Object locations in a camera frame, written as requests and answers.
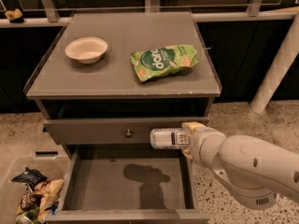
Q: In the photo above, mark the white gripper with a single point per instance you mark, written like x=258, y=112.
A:
x=199, y=144

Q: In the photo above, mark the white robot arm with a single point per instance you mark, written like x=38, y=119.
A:
x=254, y=171

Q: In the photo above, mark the round metal drawer knob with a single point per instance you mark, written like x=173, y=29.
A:
x=128, y=134

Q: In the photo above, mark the grey top drawer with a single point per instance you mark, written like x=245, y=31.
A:
x=110, y=131

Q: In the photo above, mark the grey open middle drawer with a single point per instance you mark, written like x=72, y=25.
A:
x=122, y=186

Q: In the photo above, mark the grey drawer cabinet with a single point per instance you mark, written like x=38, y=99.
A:
x=109, y=89

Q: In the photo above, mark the green snack bag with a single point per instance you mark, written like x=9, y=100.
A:
x=162, y=62

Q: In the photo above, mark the white paper bowl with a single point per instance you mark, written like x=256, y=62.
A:
x=86, y=50

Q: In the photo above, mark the clear plastic storage bin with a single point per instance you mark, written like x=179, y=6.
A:
x=12, y=192

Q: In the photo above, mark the tan snack bag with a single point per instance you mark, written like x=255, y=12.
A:
x=49, y=192

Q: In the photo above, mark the dark blue chip bag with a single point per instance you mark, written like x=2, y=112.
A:
x=29, y=177

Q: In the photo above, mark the brown snack bag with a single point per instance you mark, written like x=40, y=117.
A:
x=29, y=201

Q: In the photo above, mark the green snack packet in bin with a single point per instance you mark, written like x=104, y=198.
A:
x=28, y=217

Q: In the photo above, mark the yellow object on ledge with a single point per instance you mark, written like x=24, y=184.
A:
x=14, y=16

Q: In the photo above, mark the centre metal post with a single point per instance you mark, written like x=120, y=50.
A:
x=152, y=6

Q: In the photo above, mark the right metal bracket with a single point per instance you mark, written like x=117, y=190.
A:
x=253, y=8

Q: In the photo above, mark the metal bracket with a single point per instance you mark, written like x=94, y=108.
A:
x=253, y=8
x=50, y=9

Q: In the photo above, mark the grey wall ledge rail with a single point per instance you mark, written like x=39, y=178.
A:
x=271, y=15

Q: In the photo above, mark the left metal bracket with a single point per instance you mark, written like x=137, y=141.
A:
x=50, y=9

